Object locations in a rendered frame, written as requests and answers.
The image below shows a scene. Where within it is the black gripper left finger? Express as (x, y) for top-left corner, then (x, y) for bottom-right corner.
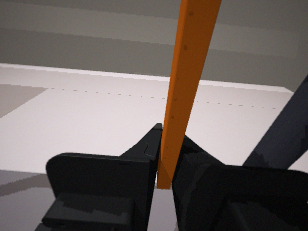
(45, 123), (163, 231)

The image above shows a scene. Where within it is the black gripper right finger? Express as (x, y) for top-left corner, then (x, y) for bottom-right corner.
(171, 135), (308, 231)

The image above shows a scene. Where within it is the orange handle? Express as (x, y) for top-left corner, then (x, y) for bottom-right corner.
(157, 0), (222, 190)

